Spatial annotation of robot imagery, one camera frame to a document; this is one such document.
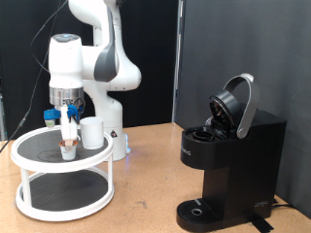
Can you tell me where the white two-tier turntable stand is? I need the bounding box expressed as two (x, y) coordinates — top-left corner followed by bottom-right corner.
(9, 123), (116, 223)

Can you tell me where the white mug with green sticker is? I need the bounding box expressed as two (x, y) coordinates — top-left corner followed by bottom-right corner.
(79, 116), (105, 150)

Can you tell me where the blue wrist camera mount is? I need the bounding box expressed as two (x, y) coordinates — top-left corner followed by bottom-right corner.
(44, 108), (62, 128)

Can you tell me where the black power cord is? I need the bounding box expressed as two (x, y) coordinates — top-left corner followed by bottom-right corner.
(271, 197), (297, 210)

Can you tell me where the grey metal frame post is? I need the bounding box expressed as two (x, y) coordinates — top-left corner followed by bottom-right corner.
(0, 92), (7, 142)

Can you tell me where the grey fabric backdrop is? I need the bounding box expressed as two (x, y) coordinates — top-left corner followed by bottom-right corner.
(174, 0), (311, 219)

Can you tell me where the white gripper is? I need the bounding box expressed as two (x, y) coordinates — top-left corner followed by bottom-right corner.
(59, 104), (79, 152)

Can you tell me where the black tape strip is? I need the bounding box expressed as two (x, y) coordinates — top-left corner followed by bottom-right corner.
(249, 216), (275, 233)

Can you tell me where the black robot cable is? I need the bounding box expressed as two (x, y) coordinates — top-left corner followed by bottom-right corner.
(0, 0), (86, 153)

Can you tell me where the black curtain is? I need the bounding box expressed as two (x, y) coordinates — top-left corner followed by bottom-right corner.
(0, 0), (180, 142)

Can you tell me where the grey metal pole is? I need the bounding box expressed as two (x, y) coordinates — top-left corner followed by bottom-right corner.
(170, 0), (187, 125)

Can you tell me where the orange rimmed coffee pod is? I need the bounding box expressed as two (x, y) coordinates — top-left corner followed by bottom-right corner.
(57, 139), (80, 162)

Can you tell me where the black Keurig coffee machine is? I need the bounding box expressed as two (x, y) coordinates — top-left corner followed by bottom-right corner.
(175, 73), (288, 233)

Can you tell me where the blue cable clip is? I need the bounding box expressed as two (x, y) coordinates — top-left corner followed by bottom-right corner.
(66, 103), (82, 123)

